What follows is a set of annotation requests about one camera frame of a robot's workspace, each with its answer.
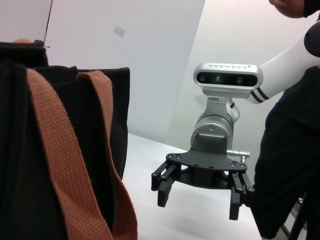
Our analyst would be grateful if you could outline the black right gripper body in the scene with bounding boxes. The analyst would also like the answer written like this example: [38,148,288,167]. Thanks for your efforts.
[165,134,248,190]

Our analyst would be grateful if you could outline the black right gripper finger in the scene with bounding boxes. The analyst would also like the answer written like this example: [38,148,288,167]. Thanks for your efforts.
[227,170,256,221]
[150,159,187,208]

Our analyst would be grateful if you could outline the black bag with brown straps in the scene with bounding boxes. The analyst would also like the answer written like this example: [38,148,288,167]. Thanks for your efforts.
[0,37,139,240]

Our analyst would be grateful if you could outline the person in black clothing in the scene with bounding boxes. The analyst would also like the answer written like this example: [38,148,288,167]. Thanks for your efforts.
[252,0,320,240]

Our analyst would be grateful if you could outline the right gripper cable with connector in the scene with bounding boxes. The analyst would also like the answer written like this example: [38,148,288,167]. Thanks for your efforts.
[226,149,252,165]

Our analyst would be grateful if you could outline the black metal frame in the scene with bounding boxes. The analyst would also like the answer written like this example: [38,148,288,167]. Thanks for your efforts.
[281,191,310,240]

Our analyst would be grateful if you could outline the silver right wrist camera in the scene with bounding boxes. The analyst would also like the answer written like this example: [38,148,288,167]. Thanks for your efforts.
[192,62,264,113]

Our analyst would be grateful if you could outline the thin dark hanging cord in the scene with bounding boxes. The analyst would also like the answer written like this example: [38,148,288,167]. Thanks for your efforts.
[42,0,54,49]

